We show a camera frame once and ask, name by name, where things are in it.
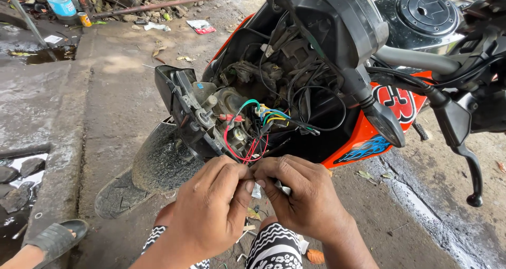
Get person's right hand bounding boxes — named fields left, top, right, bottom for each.
left=251, top=155, right=355, bottom=244

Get person's left hand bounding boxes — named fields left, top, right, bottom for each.
left=169, top=155, right=256, bottom=258

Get thin red wires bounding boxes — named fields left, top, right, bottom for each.
left=223, top=121, right=270, bottom=166

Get small white tools heap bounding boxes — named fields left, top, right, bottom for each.
left=236, top=217, right=258, bottom=262

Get orange dry leaf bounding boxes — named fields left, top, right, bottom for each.
left=306, top=248, right=326, bottom=265

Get black white patterned shorts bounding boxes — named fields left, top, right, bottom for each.
left=141, top=222, right=304, bottom=269

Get muddy black mudguard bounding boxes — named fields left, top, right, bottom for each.
left=131, top=117, right=207, bottom=195

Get orange side fairing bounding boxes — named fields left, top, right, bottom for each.
left=321, top=70, right=436, bottom=170

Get black motorcycle tyre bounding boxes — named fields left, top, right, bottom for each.
left=94, top=167, right=159, bottom=220

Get red bullet connector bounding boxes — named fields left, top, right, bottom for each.
left=218, top=113, right=246, bottom=123

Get black headlight housing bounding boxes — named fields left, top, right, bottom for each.
left=154, top=65, right=240, bottom=164

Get orange black motorcycle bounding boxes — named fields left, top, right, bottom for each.
left=94, top=0, right=506, bottom=220

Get black turn signal lamp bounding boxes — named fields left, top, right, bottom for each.
left=361, top=100, right=406, bottom=148

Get black foot peg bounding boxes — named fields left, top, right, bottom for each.
left=411, top=120, right=430, bottom=142

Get black slide sandal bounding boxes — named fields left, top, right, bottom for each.
left=23, top=219, right=90, bottom=269

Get brown curled dry leaf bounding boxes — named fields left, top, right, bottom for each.
left=152, top=43, right=168, bottom=64

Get black brake lever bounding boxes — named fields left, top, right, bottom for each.
left=430, top=98, right=484, bottom=208

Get red white torn wrapper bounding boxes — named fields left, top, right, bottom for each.
left=186, top=19, right=217, bottom=35

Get black instrument cluster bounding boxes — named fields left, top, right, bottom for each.
left=265, top=0, right=390, bottom=71

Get crumpled white plastic litter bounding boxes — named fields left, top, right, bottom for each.
left=143, top=21, right=172, bottom=32

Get dark rocks in puddle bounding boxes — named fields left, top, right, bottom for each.
left=0, top=157, right=47, bottom=215

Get glossy black fuel tank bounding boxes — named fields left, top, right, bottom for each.
left=371, top=0, right=468, bottom=55

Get heap of grey stones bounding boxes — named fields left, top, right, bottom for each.
left=118, top=0, right=200, bottom=25

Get round black fuel cap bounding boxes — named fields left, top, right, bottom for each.
left=396, top=0, right=460, bottom=27

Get clear plastic water bottle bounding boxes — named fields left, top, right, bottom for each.
left=43, top=0, right=78, bottom=21

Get grey metal pole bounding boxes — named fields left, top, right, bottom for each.
left=0, top=0, right=57, bottom=61

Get blue wire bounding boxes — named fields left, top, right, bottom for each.
left=261, top=108, right=292, bottom=120

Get black looped cable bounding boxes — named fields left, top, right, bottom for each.
left=290, top=85, right=347, bottom=132

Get green wire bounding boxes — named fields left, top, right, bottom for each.
left=236, top=98, right=261, bottom=116

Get grey handlebar tube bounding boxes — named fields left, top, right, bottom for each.
left=373, top=45, right=462, bottom=76

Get black handlebar switch unit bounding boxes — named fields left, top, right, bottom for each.
left=446, top=0, right=506, bottom=134

